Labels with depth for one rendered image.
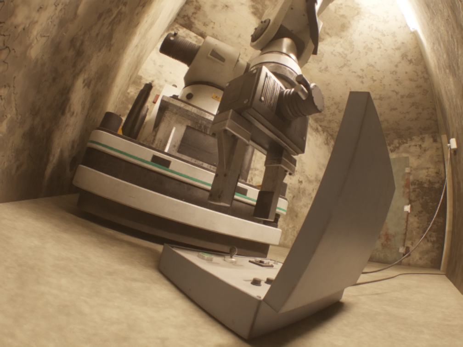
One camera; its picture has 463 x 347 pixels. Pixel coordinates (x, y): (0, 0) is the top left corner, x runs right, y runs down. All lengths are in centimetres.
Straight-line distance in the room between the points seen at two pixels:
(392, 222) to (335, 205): 401
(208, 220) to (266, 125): 44
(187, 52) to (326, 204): 113
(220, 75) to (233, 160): 80
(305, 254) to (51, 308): 26
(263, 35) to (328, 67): 254
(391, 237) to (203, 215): 377
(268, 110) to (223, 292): 36
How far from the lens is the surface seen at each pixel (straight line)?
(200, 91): 113
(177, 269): 39
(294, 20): 85
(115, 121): 81
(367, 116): 26
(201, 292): 33
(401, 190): 432
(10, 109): 49
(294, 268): 22
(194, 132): 97
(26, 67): 49
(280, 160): 53
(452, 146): 169
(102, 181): 73
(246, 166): 137
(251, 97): 44
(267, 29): 68
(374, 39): 290
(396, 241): 415
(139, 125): 162
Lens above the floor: 14
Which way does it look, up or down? 14 degrees up
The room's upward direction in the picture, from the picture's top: 15 degrees clockwise
